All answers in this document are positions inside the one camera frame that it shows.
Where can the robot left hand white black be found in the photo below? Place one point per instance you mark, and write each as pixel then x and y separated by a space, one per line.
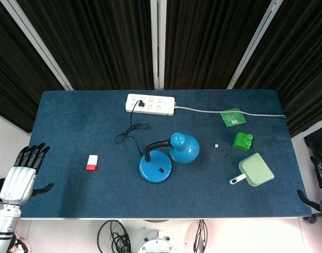
pixel 17 182

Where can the white eraser with red sleeve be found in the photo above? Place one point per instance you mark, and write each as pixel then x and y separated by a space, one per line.
pixel 92 163

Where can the robot left arm silver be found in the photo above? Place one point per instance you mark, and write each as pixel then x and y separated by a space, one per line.
pixel 4 226

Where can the black curtain panel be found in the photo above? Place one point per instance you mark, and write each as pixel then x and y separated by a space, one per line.
pixel 97 44
pixel 303 66
pixel 203 44
pixel 13 79

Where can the light green dustpan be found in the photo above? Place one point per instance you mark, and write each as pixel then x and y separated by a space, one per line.
pixel 256 170

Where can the green toy building block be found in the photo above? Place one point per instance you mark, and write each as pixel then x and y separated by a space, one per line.
pixel 241 142

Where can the white power strip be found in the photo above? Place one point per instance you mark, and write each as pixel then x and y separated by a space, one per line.
pixel 161 104

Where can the blue gooseneck desk lamp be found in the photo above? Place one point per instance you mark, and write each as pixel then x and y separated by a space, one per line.
pixel 155 168

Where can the white frame post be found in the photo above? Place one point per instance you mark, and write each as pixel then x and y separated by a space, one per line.
pixel 256 39
pixel 158 44
pixel 37 42

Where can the black caster wheel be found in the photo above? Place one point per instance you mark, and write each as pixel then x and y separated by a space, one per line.
pixel 312 219

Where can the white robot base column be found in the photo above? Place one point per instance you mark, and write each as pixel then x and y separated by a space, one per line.
pixel 157 237

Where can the blue fabric table cover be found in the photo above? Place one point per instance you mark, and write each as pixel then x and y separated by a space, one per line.
pixel 97 195

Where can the green foil packet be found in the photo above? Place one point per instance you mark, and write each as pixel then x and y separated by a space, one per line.
pixel 232 117

